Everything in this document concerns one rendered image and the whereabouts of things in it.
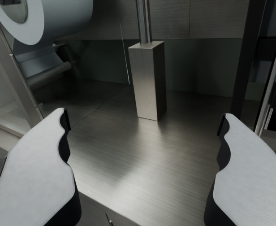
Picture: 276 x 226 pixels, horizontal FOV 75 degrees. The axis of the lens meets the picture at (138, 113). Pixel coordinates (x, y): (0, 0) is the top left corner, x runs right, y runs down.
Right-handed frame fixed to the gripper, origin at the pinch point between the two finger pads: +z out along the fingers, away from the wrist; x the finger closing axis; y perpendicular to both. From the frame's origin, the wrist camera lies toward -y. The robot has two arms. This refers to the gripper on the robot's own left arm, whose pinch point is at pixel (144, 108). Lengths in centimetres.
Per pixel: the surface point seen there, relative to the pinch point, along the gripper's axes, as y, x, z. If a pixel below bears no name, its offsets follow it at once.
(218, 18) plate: -1, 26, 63
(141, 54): 8.8, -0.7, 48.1
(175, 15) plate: -1, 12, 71
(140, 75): 16, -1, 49
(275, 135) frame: 14.3, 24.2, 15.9
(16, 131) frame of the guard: 37, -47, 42
